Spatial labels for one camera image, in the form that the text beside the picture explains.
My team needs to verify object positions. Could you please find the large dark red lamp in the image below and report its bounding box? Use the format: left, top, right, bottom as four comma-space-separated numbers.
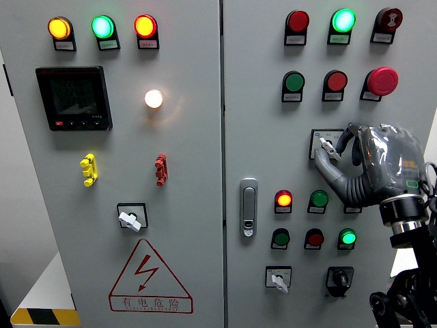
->
284, 10, 311, 46

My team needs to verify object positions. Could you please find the large yellow round lamp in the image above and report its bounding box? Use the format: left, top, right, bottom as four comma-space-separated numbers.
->
47, 16, 77, 52

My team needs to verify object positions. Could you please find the plain-plate white-handle turn switch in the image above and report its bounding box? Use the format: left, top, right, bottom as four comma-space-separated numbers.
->
116, 202, 149, 233

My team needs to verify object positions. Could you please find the pale grey door with display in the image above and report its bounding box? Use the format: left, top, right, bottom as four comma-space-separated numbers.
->
0, 0, 225, 328

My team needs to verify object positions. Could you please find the pale grey door with lock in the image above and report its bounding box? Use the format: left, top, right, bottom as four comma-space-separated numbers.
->
222, 0, 437, 328

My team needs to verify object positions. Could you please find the large green push button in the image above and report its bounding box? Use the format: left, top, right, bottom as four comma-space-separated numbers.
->
281, 70, 306, 103

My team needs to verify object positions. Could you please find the red buzzer with sound symbol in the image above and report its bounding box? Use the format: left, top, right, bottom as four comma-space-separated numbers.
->
370, 7, 404, 45

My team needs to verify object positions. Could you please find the small unlit green lamp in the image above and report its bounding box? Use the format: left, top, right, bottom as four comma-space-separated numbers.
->
307, 189, 330, 215

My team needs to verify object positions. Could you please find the small red handle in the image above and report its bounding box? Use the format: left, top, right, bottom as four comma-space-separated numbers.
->
154, 153, 169, 187

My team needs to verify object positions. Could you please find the black display meter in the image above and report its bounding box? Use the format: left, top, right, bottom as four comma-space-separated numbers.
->
35, 66, 113, 132

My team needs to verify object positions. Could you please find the large red stop button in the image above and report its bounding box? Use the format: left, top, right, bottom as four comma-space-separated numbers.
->
359, 66, 399, 103

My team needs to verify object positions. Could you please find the silver door lock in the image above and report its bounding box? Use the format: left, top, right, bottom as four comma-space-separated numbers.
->
239, 177, 259, 238

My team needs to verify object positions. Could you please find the small red push button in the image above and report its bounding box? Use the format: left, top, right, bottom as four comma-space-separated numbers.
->
303, 228, 325, 250

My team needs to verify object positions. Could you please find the black yellow striped tape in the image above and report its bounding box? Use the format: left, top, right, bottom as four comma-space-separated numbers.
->
10, 308, 82, 327

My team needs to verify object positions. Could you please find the large red push button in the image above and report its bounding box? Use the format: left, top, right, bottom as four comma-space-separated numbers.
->
322, 70, 348, 103

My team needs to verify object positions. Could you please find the small lit red lamp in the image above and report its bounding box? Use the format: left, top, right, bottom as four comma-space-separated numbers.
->
274, 189, 294, 215

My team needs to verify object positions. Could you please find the black-handle turn switch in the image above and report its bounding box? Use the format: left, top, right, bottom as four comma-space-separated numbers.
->
325, 266, 355, 299

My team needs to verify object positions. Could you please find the small lit green lamp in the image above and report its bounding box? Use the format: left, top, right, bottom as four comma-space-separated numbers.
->
337, 228, 358, 251

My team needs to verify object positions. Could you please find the small green push button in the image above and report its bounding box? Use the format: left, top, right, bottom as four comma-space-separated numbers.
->
270, 228, 291, 250

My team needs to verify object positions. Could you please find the large lit green lamp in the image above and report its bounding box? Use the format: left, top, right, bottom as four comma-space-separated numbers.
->
91, 14, 121, 52
326, 8, 357, 46

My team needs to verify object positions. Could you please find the white round lamp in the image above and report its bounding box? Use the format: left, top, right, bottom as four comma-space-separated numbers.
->
144, 89, 164, 109

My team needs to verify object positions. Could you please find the small yellow handle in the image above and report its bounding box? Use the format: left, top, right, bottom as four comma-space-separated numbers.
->
79, 153, 100, 187

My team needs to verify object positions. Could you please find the small labelled white-handle turn switch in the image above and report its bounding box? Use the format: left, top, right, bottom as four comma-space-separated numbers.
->
264, 266, 293, 294

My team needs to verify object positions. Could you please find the large lit red lamp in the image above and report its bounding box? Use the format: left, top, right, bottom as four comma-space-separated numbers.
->
133, 14, 160, 51

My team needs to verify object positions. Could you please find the red warning triangle sign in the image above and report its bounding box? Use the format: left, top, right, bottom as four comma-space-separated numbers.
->
109, 238, 195, 314

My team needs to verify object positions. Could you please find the large labelled white-handle turn switch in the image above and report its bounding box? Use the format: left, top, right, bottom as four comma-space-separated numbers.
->
309, 128, 346, 161

